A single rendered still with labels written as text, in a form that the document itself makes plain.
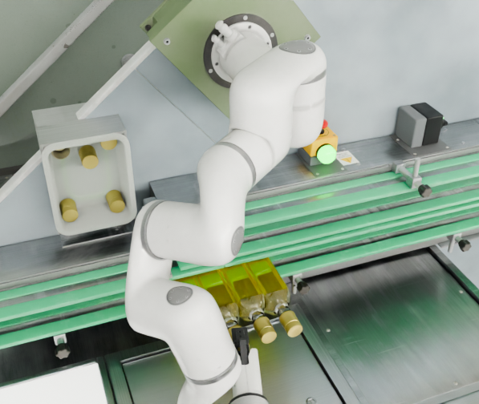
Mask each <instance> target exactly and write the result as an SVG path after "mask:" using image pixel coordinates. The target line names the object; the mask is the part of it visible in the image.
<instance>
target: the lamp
mask: <svg viewBox="0 0 479 404"><path fill-rule="evenodd" d="M316 157H317V159H318V160H320V161H321V162H322V163H323V164H329V163H331V162H333V161H334V160H335V157H336V150H335V149H334V148H333V147H332V146H331V145H330V144H328V143H325V144H322V145H321V146H320V147H319V148H318V149H317V151H316Z"/></svg>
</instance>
